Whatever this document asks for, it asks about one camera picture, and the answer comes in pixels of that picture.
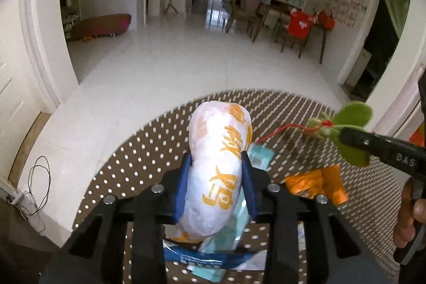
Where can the group of wall papers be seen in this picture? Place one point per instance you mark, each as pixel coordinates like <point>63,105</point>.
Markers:
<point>351,1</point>

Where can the green felt leaf ornament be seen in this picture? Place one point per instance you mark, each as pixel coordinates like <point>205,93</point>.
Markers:
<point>356,114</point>

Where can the green curtain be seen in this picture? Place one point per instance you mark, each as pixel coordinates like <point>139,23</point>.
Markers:
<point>397,4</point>

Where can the white orange-print paper bag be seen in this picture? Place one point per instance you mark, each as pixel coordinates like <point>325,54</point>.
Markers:
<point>216,164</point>

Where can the white power strip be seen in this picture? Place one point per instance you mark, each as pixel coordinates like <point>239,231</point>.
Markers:
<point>16,199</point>

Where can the orange slippers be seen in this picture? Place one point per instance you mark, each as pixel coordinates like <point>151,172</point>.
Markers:
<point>87,38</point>

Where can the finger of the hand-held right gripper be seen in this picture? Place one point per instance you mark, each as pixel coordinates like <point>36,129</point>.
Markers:
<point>359,141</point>

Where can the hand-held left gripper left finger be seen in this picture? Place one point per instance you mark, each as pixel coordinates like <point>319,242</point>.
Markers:
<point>181,191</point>

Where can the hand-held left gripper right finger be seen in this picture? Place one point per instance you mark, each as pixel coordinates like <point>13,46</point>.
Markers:
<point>248,184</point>

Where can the white panel door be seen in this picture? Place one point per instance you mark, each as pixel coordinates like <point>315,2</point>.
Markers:
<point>16,97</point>

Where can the white low cabinet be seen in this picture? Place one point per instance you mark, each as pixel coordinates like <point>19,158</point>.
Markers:
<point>357,67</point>

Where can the blue and white packet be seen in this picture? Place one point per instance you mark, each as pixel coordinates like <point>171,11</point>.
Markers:
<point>213,259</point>

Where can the red shirt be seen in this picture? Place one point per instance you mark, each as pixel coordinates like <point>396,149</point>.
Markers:
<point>301,24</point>

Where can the wooden dining chair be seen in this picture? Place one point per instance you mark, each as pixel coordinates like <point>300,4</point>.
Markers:
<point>238,16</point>

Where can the dark red upholstered bench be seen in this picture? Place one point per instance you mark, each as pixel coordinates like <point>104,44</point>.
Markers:
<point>100,26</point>

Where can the dark wooden dining table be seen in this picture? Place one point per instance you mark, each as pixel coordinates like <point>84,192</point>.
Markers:
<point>266,9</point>

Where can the white sideboard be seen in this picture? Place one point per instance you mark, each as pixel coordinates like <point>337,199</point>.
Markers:
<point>288,1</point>

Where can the orange foil wrapper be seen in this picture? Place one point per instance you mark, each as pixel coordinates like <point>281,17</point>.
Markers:
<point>329,184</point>

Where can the red bag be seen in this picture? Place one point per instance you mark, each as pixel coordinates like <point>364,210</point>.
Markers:
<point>326,19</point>

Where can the light teal plastic bag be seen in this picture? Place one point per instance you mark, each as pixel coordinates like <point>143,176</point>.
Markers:
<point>226,234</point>

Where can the person's right hand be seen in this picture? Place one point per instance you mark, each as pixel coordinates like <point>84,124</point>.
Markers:
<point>404,220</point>

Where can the yellow orange toy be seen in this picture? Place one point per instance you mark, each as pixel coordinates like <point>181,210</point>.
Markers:
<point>418,137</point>

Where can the wooden chair with shirt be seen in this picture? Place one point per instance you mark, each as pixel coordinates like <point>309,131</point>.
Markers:
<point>286,41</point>

